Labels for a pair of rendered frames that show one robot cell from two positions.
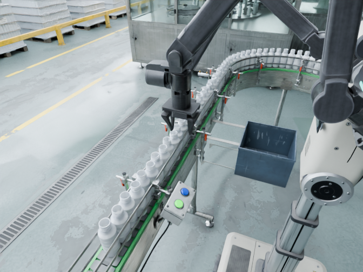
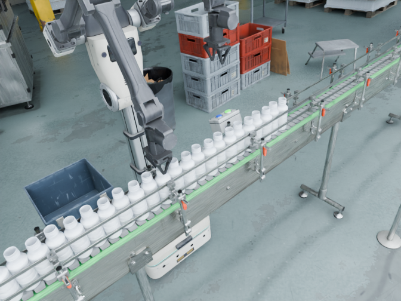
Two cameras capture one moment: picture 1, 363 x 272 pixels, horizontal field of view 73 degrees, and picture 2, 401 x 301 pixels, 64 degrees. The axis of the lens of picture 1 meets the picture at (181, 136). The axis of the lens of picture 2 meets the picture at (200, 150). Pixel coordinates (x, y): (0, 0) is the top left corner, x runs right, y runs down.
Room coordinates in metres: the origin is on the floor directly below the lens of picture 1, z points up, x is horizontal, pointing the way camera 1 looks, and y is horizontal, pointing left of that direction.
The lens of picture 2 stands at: (1.84, 0.59, 1.90)
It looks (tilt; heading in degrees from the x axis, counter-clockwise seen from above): 36 degrees down; 211
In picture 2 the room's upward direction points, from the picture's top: 6 degrees counter-clockwise
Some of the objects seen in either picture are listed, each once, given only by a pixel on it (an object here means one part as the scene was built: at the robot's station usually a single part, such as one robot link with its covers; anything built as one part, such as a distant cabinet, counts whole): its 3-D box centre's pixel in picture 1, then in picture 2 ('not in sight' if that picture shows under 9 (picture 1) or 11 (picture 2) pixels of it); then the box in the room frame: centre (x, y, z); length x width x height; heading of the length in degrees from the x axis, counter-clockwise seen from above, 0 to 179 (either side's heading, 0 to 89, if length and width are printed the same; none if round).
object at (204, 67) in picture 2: not in sight; (210, 57); (-1.41, -1.10, 0.55); 0.61 x 0.41 x 0.22; 165
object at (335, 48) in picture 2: not in sight; (330, 56); (-2.69, 0.07, 0.21); 0.61 x 0.47 x 0.41; 31
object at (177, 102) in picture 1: (181, 99); (216, 34); (0.65, 0.00, 1.51); 0.10 x 0.07 x 0.07; 68
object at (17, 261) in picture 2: (213, 88); (21, 267); (1.61, -0.23, 1.08); 0.06 x 0.06 x 0.17
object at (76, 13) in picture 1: (81, 14); not in sight; (8.60, 3.17, 0.33); 1.23 x 1.04 x 0.66; 67
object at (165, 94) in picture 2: not in sight; (156, 103); (-0.60, -1.38, 0.32); 0.45 x 0.45 x 0.64
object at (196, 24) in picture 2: not in sight; (207, 17); (-1.42, -1.10, 1.00); 0.61 x 0.41 x 0.22; 165
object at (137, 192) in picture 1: (138, 198); (255, 128); (0.63, 0.17, 1.08); 0.06 x 0.06 x 0.17
